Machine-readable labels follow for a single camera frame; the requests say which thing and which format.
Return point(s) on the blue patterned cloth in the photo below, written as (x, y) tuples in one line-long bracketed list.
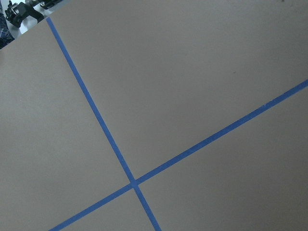
[(5, 35)]

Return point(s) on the black folded tripod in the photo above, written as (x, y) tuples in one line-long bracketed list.
[(16, 13)]

